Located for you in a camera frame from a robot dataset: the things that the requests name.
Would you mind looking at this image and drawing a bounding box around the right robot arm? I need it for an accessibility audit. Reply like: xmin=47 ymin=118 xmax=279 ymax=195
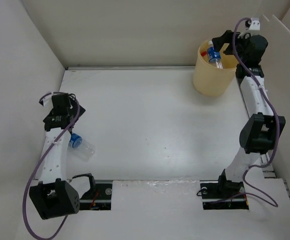
xmin=208 ymin=30 xmax=286 ymax=199

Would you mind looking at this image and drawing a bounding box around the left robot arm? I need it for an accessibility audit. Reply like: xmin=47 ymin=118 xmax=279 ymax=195
xmin=29 ymin=92 xmax=98 ymax=220

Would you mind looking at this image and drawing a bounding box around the red label plastic bottle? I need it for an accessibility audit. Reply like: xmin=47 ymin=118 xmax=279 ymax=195
xmin=200 ymin=51 xmax=207 ymax=57

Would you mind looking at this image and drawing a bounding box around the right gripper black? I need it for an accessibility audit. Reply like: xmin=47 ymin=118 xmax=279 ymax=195
xmin=211 ymin=30 xmax=253 ymax=64

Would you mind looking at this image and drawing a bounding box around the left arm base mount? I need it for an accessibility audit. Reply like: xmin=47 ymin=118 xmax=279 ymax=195
xmin=69 ymin=176 xmax=113 ymax=211

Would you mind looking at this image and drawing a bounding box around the blue label bottle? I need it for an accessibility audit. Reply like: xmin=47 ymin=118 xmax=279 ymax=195
xmin=206 ymin=40 xmax=223 ymax=69
xmin=68 ymin=133 xmax=95 ymax=162

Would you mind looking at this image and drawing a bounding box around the yellow plastic bin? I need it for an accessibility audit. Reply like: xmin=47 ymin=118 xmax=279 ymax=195
xmin=192 ymin=40 xmax=238 ymax=97

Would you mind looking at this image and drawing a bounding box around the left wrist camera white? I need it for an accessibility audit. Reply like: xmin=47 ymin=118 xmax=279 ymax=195
xmin=38 ymin=92 xmax=54 ymax=107

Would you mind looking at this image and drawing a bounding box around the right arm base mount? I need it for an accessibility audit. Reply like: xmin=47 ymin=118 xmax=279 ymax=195
xmin=196 ymin=180 xmax=249 ymax=211

